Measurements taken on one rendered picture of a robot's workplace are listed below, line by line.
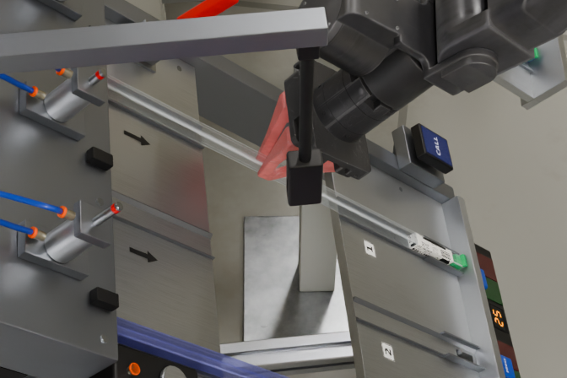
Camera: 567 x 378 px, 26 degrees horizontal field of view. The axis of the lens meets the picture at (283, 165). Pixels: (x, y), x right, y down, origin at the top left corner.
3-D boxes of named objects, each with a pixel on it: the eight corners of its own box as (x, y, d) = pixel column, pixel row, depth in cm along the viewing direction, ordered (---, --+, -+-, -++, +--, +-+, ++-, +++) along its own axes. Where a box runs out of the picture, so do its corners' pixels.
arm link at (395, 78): (463, 82, 99) (452, 29, 102) (403, 47, 95) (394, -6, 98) (402, 125, 103) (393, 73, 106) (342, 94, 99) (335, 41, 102)
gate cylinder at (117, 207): (99, 219, 75) (123, 202, 74) (99, 228, 75) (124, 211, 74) (91, 216, 75) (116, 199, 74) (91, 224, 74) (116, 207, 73)
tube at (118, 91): (454, 260, 130) (462, 256, 130) (456, 272, 129) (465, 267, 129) (76, 68, 98) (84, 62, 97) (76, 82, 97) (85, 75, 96)
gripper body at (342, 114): (301, 160, 101) (363, 115, 97) (288, 65, 107) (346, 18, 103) (357, 184, 105) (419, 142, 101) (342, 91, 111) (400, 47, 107)
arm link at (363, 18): (508, 74, 93) (502, -16, 97) (402, 11, 87) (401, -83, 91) (395, 132, 101) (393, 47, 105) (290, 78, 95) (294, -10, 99)
